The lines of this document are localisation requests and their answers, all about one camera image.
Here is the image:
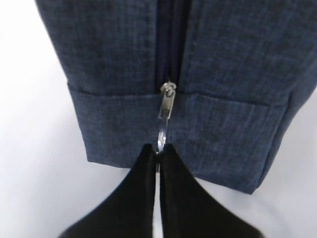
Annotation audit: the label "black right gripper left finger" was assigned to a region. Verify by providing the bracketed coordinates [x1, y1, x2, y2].
[60, 144, 156, 238]

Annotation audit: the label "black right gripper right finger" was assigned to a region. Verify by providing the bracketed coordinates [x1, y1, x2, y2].
[158, 144, 263, 238]

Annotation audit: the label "dark navy fabric bag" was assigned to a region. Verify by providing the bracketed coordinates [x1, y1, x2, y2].
[36, 0, 317, 194]

